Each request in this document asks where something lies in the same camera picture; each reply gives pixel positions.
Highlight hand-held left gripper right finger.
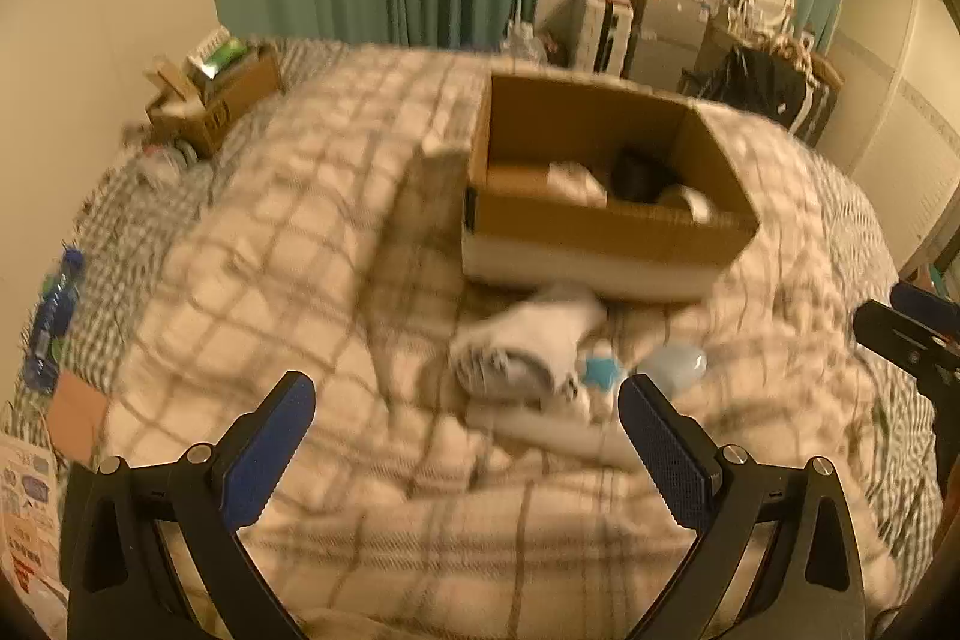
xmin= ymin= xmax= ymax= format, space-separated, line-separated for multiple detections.
xmin=619 ymin=374 xmax=871 ymax=640

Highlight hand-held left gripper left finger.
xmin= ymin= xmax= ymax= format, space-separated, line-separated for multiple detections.
xmin=66 ymin=371 xmax=316 ymax=640

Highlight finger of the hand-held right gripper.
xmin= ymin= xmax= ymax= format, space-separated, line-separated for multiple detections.
xmin=853 ymin=301 xmax=960 ymax=378
xmin=891 ymin=282 xmax=960 ymax=333

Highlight large cardboard box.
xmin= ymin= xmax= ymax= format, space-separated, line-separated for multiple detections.
xmin=460 ymin=72 xmax=761 ymax=304

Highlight light blue plastic item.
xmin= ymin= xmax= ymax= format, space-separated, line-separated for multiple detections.
xmin=643 ymin=344 xmax=710 ymax=398

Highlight blue star toy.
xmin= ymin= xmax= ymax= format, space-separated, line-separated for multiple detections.
xmin=581 ymin=355 xmax=628 ymax=395

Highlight long white tube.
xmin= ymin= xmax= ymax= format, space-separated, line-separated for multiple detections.
xmin=465 ymin=404 xmax=638 ymax=465

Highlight beige plaid blanket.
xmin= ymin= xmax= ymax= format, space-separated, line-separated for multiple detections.
xmin=97 ymin=42 xmax=905 ymax=640

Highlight rolled white cloth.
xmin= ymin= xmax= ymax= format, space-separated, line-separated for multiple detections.
xmin=448 ymin=282 xmax=608 ymax=402

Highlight brown card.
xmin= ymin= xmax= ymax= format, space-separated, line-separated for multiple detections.
xmin=47 ymin=370 xmax=110 ymax=465

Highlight grey tape roll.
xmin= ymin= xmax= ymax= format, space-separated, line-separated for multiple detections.
xmin=658 ymin=184 xmax=722 ymax=226

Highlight printed leaflet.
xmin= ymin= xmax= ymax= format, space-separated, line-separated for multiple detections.
xmin=0 ymin=434 xmax=67 ymax=615

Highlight blue label water bottle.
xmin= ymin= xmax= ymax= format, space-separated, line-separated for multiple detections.
xmin=21 ymin=246 xmax=88 ymax=395

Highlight black bag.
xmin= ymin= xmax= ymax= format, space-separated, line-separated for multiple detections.
xmin=681 ymin=44 xmax=817 ymax=133

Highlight black round item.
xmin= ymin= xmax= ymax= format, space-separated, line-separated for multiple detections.
xmin=610 ymin=148 xmax=677 ymax=203

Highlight white item in box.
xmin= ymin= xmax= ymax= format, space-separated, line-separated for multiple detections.
xmin=546 ymin=160 xmax=610 ymax=208

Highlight clear plastic bottle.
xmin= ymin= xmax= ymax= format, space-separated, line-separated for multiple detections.
xmin=137 ymin=140 xmax=200 ymax=185

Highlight small cardboard box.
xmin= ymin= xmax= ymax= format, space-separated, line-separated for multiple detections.
xmin=145 ymin=42 xmax=286 ymax=158

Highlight grey cabinet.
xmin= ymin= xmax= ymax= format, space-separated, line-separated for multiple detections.
xmin=622 ymin=0 xmax=715 ymax=86

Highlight green packet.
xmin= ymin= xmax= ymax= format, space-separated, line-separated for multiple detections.
xmin=204 ymin=36 xmax=248 ymax=80

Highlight white computer tower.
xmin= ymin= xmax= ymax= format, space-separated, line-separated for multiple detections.
xmin=576 ymin=0 xmax=638 ymax=79

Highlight clear bottles by curtain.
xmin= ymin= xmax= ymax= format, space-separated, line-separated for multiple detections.
xmin=501 ymin=20 xmax=550 ymax=65

